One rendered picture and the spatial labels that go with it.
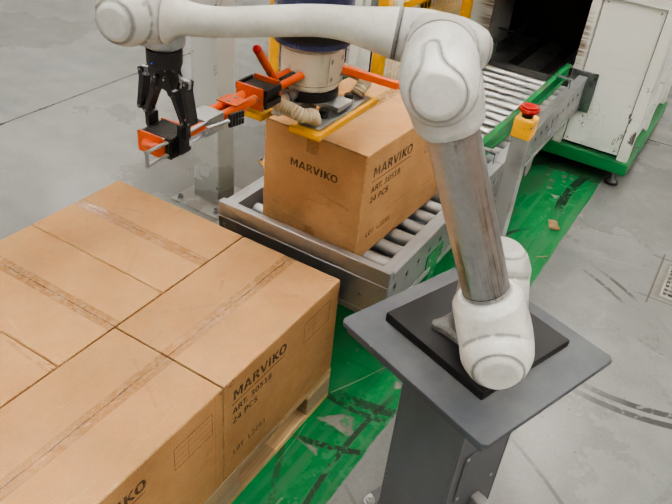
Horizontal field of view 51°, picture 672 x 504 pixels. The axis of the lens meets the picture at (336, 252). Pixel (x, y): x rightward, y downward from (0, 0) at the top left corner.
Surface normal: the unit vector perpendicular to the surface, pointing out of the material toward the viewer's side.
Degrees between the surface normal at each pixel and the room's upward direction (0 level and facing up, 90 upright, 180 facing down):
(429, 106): 81
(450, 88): 87
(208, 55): 92
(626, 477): 0
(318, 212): 90
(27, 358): 0
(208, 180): 90
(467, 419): 0
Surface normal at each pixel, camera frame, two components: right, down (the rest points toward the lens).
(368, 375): 0.09, -0.81
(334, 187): -0.56, 0.44
